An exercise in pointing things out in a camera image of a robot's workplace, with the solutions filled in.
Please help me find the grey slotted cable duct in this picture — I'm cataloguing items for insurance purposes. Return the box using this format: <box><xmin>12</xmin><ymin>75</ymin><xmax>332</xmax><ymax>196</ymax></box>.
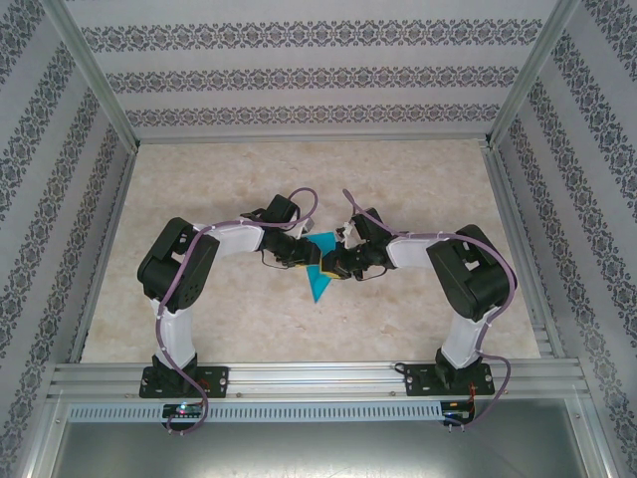
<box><xmin>67</xmin><ymin>401</ymin><xmax>444</xmax><ymax>422</ymax></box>

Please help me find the aluminium frame post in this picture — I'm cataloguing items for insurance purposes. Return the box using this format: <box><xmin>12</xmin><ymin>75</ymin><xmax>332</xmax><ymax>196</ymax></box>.
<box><xmin>485</xmin><ymin>0</ymin><xmax>583</xmax><ymax>149</ymax></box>
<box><xmin>44</xmin><ymin>0</ymin><xmax>140</xmax><ymax>149</ymax></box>

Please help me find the aluminium mounting rail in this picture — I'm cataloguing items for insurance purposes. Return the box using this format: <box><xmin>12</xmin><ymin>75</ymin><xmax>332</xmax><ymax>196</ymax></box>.
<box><xmin>47</xmin><ymin>360</ymin><xmax>583</xmax><ymax>399</ymax></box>

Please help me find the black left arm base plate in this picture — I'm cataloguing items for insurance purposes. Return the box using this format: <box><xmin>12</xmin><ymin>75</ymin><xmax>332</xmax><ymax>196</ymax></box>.
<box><xmin>137</xmin><ymin>365</ymin><xmax>231</xmax><ymax>400</ymax></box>

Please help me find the aluminium frame cross beam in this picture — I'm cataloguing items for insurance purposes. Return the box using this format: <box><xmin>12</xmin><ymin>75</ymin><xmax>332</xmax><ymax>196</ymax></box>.
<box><xmin>133</xmin><ymin>131</ymin><xmax>494</xmax><ymax>146</ymax></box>

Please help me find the grey metal panel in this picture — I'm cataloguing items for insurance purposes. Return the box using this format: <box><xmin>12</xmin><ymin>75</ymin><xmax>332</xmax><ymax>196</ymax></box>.
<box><xmin>29</xmin><ymin>397</ymin><xmax>616</xmax><ymax>478</ymax></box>

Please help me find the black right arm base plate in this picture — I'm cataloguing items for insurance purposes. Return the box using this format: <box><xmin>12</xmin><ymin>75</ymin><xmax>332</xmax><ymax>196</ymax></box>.
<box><xmin>403</xmin><ymin>361</ymin><xmax>495</xmax><ymax>398</ymax></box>

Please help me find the teal cloth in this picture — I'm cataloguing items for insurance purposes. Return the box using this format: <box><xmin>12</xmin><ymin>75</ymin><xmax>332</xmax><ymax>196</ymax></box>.
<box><xmin>304</xmin><ymin>231</ymin><xmax>344</xmax><ymax>304</ymax></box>

